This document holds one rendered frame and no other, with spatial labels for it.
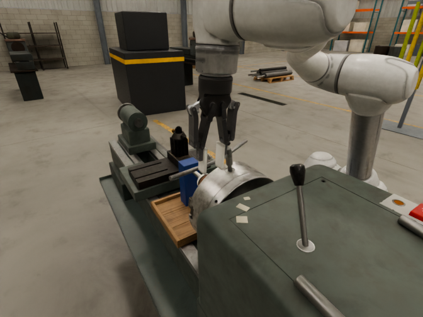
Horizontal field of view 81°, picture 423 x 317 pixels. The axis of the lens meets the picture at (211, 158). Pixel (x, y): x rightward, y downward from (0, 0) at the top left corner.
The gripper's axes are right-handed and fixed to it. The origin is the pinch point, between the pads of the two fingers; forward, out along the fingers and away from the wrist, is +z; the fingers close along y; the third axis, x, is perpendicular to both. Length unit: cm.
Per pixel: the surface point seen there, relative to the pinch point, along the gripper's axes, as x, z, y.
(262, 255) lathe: 23.1, 10.6, 2.5
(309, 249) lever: 27.2, 9.9, -6.4
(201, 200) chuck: -8.5, 19.5, -2.9
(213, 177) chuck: -10.7, 13.6, -8.5
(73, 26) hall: -1415, -47, -138
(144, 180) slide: -61, 39, -1
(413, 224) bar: 35.9, 6.8, -29.2
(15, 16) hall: -1398, -69, 79
